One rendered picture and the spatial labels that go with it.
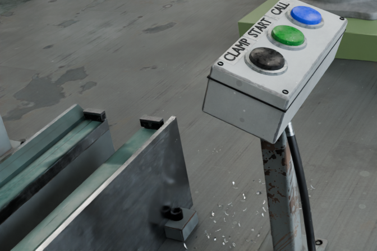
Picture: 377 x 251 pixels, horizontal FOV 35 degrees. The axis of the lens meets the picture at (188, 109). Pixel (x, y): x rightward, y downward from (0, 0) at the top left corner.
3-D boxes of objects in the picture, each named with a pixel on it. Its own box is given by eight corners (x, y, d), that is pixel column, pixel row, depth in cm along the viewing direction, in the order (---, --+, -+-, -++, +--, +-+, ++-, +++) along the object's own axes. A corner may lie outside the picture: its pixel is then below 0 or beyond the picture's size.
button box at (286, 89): (274, 147, 49) (290, 96, 46) (198, 111, 51) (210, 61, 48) (334, 60, 62) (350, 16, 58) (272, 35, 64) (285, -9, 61)
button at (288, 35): (293, 61, 52) (299, 44, 51) (262, 49, 53) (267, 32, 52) (304, 48, 55) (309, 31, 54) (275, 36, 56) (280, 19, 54)
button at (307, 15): (311, 39, 56) (317, 23, 55) (282, 28, 57) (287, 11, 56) (321, 27, 58) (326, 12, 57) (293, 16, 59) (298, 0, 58)
